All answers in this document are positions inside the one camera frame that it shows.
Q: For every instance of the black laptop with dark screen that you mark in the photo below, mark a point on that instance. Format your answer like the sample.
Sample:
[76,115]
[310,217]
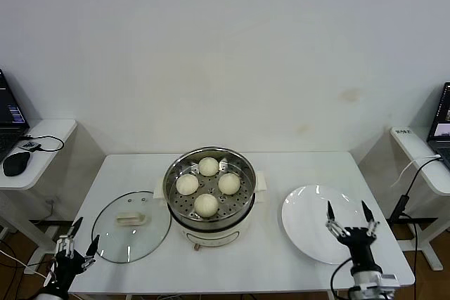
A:
[10,110]

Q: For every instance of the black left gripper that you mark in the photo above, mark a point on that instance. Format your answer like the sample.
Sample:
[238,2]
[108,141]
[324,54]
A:
[68,266]

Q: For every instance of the stainless steel steamer basket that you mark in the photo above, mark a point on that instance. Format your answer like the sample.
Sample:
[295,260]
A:
[242,170]

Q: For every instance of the white steamed baozi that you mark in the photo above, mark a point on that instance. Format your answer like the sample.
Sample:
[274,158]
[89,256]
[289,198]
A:
[206,205]
[187,184]
[229,184]
[208,166]

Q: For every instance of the black computer mouse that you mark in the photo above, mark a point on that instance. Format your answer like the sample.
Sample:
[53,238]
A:
[16,164]

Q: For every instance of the white round plate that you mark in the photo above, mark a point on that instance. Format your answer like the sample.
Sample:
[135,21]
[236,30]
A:
[306,215]

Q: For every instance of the wall power socket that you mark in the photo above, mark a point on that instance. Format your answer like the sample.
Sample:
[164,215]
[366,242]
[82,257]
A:
[51,202]

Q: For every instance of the small black adapter with sticker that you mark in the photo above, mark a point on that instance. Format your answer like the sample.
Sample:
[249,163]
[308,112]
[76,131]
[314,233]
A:
[30,145]

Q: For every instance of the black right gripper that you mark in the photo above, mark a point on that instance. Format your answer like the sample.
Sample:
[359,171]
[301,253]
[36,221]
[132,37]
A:
[360,247]

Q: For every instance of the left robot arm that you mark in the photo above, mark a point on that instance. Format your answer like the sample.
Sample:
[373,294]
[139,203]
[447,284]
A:
[56,289]

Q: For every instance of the cream electric cooker pot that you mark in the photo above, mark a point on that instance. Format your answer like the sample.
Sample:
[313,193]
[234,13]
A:
[214,238]

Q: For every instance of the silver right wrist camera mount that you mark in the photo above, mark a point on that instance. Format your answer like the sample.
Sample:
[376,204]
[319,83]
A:
[388,279]

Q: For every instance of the round glass pot lid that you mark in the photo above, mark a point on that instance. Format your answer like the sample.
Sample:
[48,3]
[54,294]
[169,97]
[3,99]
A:
[133,240]

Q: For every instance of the small printed desk label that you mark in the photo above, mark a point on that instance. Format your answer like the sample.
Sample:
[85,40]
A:
[403,131]

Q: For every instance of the black laptop with video windows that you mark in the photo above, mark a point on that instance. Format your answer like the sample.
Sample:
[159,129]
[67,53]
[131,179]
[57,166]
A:
[441,110]

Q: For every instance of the white side desk with mouse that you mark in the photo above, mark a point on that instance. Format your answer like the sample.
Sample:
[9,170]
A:
[52,138]

